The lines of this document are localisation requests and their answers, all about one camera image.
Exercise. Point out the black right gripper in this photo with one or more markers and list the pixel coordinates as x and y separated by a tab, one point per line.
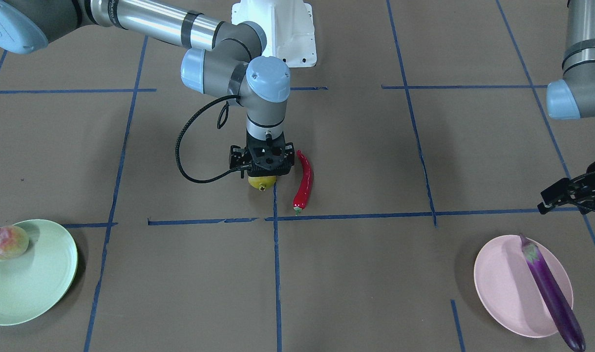
237	157

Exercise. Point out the red yellow pomegranate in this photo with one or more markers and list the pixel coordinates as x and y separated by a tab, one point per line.
262	183

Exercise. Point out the red chili pepper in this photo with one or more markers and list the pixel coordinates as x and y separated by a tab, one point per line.
302	195

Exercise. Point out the purple eggplant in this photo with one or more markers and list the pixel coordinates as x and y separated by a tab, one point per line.
559	309

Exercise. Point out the yellow pink peach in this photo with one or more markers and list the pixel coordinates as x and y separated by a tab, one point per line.
14	242

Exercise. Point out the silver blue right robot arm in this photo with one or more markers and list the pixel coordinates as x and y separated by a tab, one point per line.
222	60

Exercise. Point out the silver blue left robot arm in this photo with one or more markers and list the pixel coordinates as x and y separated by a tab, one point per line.
571	98

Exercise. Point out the pink plate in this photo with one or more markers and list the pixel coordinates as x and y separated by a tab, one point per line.
508	291

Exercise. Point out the green plate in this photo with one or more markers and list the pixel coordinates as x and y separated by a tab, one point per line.
38	279

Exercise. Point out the white camera pole base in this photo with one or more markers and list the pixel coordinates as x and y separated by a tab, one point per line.
289	27

